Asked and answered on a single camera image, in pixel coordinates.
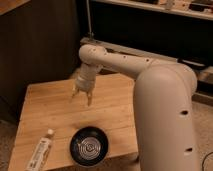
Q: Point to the metal vertical pole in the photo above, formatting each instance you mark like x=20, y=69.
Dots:
x=90, y=32

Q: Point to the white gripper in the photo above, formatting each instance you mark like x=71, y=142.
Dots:
x=85, y=81

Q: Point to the black ceramic bowl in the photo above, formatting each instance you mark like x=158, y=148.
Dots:
x=89, y=146

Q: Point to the grey metal beam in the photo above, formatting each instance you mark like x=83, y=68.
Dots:
x=205, y=75

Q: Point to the wooden shelf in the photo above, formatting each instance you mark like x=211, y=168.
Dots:
x=177, y=7

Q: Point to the white plastic bottle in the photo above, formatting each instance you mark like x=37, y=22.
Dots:
x=40, y=152

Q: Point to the wooden table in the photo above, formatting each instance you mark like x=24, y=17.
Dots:
x=51, y=106

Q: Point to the black flat object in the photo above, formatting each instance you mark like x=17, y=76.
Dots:
x=193, y=65

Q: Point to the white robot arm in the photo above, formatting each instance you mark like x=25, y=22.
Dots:
x=162, y=105

